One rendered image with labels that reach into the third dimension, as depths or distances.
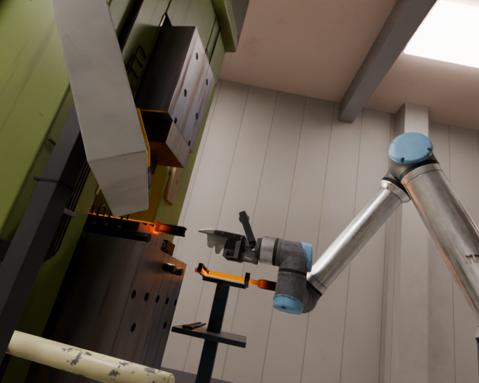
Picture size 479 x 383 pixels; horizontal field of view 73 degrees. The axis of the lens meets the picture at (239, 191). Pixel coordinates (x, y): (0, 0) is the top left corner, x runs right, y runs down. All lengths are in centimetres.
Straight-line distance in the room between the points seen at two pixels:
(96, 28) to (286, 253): 77
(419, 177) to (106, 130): 85
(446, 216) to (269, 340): 301
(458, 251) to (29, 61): 128
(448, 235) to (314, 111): 385
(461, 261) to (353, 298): 309
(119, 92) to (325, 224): 369
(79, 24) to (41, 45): 60
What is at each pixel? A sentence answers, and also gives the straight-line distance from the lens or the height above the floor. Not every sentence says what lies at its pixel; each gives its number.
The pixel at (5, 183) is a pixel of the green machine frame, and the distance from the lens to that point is 96.
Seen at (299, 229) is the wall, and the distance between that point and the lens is 398.
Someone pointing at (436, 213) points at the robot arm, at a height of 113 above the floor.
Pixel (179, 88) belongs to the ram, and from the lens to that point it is 127.
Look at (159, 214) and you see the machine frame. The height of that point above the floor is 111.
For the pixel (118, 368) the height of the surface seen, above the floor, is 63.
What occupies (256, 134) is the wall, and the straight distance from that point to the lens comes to 437.
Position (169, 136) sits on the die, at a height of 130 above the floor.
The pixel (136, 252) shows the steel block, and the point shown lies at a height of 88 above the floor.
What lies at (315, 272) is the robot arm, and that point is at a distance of 116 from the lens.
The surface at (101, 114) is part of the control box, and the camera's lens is 51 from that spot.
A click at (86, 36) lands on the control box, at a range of 59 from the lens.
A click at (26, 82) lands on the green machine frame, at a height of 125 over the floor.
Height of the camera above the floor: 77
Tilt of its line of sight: 20 degrees up
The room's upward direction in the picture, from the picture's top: 12 degrees clockwise
